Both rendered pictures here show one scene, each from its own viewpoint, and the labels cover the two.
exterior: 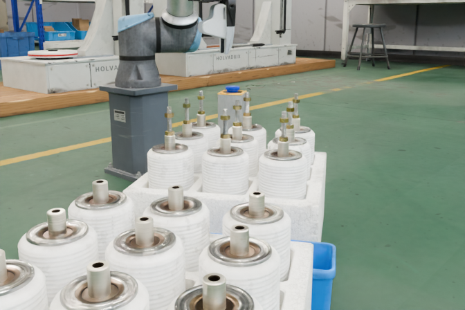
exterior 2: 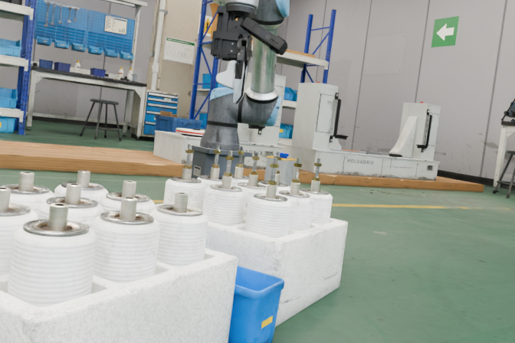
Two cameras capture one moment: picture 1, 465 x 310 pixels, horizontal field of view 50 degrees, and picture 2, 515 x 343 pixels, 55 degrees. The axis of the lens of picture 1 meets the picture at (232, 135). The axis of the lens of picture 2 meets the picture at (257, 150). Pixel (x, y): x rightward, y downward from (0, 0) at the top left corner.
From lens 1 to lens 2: 0.41 m
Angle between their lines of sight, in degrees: 20
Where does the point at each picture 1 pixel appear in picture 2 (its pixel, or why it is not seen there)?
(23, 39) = (191, 125)
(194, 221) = not seen: hidden behind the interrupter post
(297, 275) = (192, 266)
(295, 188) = (270, 227)
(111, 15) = not seen: hidden behind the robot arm
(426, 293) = not seen: outside the picture
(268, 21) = (411, 135)
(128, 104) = (204, 161)
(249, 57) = (383, 165)
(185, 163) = (191, 193)
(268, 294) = (130, 252)
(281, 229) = (188, 222)
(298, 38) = (454, 161)
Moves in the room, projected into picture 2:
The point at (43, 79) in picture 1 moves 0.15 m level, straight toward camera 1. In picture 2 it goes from (180, 151) to (178, 151)
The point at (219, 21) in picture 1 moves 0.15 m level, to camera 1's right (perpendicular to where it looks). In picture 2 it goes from (230, 73) to (295, 80)
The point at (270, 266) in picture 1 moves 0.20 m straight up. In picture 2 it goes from (137, 229) to (153, 82)
